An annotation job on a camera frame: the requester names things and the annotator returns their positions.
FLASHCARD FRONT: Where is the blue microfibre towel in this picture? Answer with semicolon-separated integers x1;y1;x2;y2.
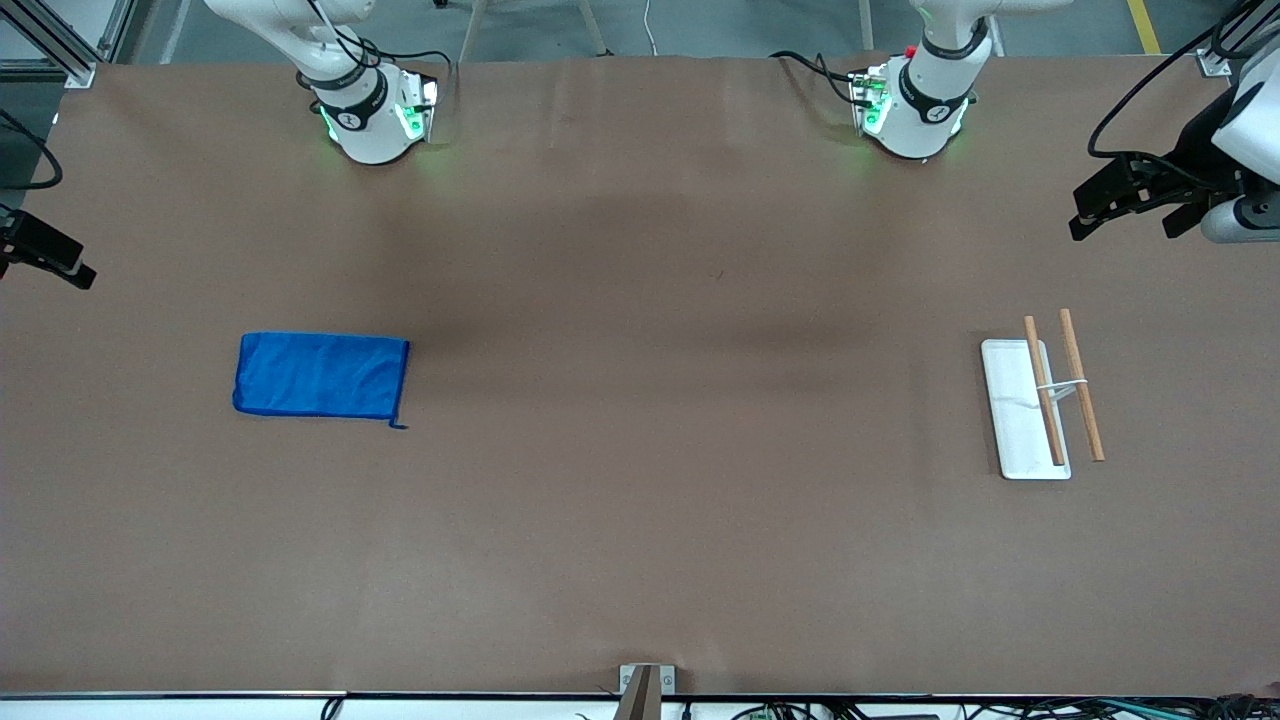
232;332;411;431

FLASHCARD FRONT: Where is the wooden rack rod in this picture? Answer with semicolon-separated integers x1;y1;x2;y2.
1023;315;1067;467
1058;308;1107;463

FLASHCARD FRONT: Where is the aluminium frame profile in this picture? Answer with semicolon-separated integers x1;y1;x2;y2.
0;0;136;89
1195;0;1280;79

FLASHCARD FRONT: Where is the white rack base plate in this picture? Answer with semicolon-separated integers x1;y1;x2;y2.
980;338;1073;482

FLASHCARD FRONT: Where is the black left arm base cable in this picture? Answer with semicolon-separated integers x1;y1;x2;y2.
770;50;871;109

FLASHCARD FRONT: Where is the black arm base cable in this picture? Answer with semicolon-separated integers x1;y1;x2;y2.
770;50;871;109
300;0;453;96

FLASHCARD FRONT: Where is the black right arm base cable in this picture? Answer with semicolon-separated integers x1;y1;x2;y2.
300;0;453;96

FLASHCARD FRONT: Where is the white table edge rail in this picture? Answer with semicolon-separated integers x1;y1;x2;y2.
0;692;1280;720

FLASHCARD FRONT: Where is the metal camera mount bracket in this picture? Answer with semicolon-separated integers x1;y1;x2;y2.
615;663;677;720

